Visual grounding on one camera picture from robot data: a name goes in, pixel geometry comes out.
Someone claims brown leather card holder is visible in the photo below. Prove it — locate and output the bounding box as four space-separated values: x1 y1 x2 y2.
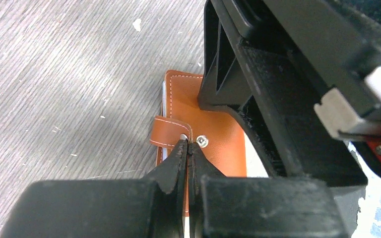
149 69 248 218

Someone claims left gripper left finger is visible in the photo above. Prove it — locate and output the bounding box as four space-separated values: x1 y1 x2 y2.
1 140 188 238

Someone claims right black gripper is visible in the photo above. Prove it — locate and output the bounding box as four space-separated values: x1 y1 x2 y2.
198 0 381 187

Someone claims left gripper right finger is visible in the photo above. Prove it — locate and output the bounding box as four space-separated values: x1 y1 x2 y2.
188 143 348 238

